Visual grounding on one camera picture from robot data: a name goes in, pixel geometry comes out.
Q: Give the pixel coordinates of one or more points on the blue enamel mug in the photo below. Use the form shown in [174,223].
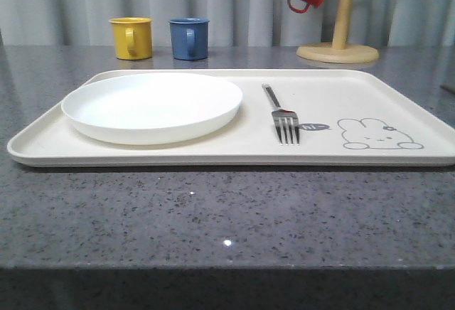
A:
[189,38]

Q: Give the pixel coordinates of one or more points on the silver metal spoon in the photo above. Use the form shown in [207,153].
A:
[448,88]

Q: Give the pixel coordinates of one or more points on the silver metal fork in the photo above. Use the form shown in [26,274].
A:
[286,122]

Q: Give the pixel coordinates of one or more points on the white round plate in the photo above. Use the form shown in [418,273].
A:
[152,108]

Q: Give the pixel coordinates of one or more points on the wooden mug tree stand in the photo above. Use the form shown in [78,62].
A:
[339,50]

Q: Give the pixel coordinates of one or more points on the grey pleated curtain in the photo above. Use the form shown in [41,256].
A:
[232,22]

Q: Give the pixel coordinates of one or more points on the yellow enamel mug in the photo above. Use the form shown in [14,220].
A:
[132,37]

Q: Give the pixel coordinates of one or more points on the cream rabbit serving tray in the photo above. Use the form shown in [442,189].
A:
[360,121]

